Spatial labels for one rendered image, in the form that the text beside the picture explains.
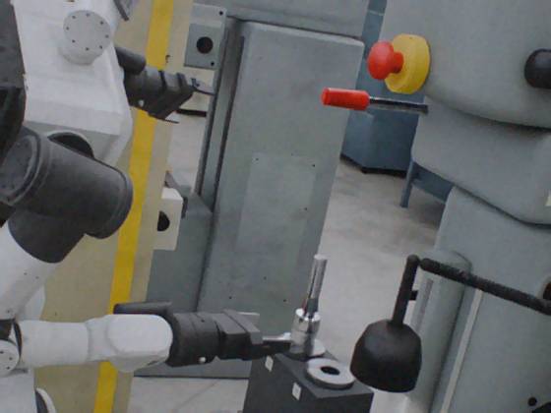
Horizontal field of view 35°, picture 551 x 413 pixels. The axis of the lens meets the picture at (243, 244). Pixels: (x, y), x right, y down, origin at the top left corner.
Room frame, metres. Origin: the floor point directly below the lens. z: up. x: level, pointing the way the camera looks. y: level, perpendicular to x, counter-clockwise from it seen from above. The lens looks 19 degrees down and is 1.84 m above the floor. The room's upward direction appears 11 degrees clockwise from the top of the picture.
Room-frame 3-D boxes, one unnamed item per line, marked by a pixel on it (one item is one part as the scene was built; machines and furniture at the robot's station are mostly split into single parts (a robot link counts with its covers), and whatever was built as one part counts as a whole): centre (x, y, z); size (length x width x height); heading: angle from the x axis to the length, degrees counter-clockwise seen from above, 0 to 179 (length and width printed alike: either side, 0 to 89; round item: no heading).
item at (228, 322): (1.35, 0.02, 1.22); 0.13 x 0.12 x 0.10; 35
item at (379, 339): (0.84, -0.17, 1.48); 0.07 x 0.07 x 0.06
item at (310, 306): (1.46, -0.14, 1.30); 0.03 x 0.03 x 0.11
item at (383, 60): (0.92, -0.11, 1.76); 0.04 x 0.03 x 0.04; 24
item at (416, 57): (0.93, -0.13, 1.76); 0.06 x 0.02 x 0.06; 24
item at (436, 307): (0.98, -0.24, 1.45); 0.04 x 0.04 x 0.21; 24
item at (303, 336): (1.46, -0.14, 1.21); 0.05 x 0.05 x 0.05
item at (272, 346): (1.35, -0.09, 1.22); 0.06 x 0.02 x 0.03; 125
